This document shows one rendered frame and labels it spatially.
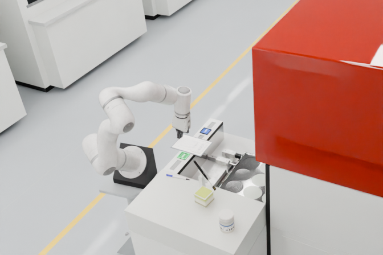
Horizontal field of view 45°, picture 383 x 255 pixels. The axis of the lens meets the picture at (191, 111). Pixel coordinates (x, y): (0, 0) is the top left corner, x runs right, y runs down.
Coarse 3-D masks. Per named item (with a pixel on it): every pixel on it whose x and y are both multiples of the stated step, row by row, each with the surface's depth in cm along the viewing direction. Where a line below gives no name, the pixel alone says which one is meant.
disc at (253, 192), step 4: (248, 188) 251; (252, 188) 251; (256, 188) 250; (244, 192) 249; (248, 192) 248; (252, 192) 248; (256, 192) 248; (260, 192) 248; (248, 196) 246; (252, 196) 246; (256, 196) 245
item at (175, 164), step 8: (208, 120) 298; (216, 120) 297; (208, 128) 290; (216, 128) 290; (200, 136) 285; (208, 136) 284; (176, 160) 268; (184, 160) 267; (168, 168) 262; (176, 168) 261
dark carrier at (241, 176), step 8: (248, 160) 271; (240, 168) 265; (248, 168) 264; (256, 168) 264; (232, 176) 260; (240, 176) 260; (248, 176) 259; (224, 184) 255; (232, 184) 255; (240, 184) 254; (248, 184) 254; (240, 192) 249; (264, 192) 247
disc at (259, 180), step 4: (256, 176) 258; (260, 176) 258; (264, 176) 258; (252, 180) 256; (256, 180) 256; (260, 180) 255; (264, 180) 255; (256, 184) 253; (260, 184) 253; (264, 184) 252
